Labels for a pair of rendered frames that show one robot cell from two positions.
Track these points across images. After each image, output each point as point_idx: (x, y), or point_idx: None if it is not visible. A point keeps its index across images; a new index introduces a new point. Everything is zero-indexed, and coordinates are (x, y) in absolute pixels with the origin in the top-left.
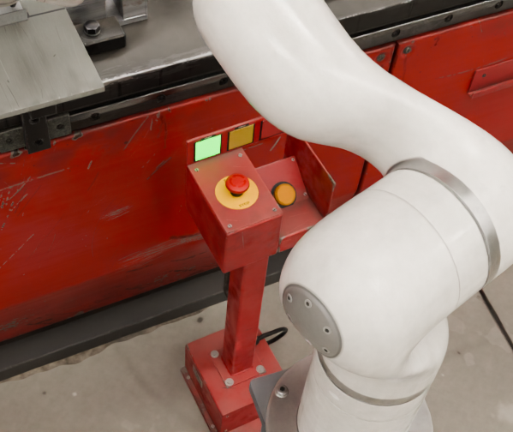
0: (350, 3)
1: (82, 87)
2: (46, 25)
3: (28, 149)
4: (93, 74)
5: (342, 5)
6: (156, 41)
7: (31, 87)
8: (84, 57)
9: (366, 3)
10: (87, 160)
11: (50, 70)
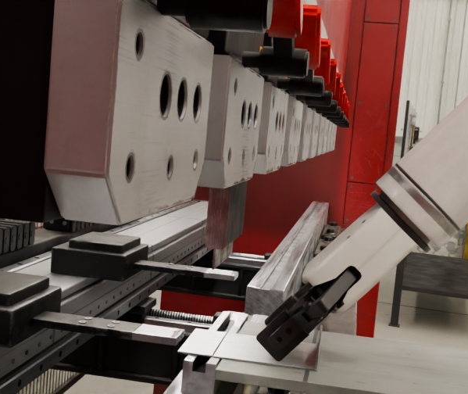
0: (337, 327)
1: None
2: (341, 342)
3: None
4: (461, 350)
5: (337, 329)
6: (308, 393)
7: None
8: (423, 345)
9: (344, 324)
10: None
11: (438, 362)
